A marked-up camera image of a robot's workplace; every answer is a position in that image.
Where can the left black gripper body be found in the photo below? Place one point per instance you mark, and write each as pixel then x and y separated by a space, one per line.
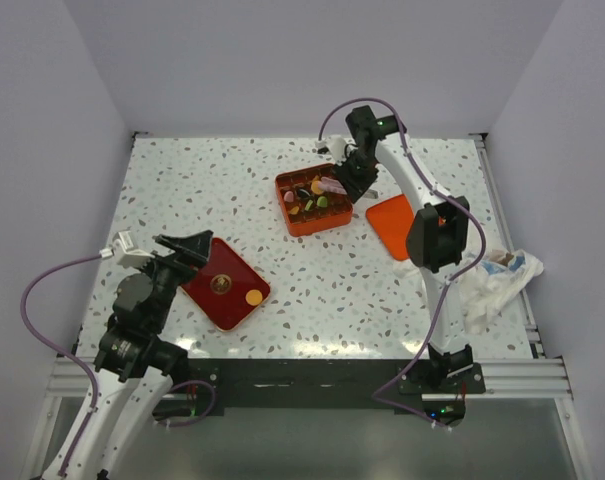
pixel 167 275

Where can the orange compartment cookie box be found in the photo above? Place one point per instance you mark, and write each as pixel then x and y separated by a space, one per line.
pixel 338 213

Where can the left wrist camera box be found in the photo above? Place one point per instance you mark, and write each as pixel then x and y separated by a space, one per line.
pixel 126 251

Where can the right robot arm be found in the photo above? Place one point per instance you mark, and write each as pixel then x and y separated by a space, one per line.
pixel 437 236

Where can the red cookie tray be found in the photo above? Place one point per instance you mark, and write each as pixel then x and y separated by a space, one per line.
pixel 219 288

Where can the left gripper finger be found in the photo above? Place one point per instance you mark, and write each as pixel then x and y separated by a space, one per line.
pixel 173 249
pixel 193 251

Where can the white crumpled plastic bag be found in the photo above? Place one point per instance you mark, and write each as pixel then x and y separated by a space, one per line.
pixel 495 281

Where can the orange box lid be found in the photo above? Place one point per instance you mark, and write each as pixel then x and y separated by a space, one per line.
pixel 391 220

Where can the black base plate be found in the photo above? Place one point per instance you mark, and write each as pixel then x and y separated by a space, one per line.
pixel 322 384

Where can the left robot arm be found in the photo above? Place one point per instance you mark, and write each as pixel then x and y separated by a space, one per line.
pixel 134 368

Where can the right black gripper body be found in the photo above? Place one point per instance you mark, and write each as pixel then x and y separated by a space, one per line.
pixel 357 171

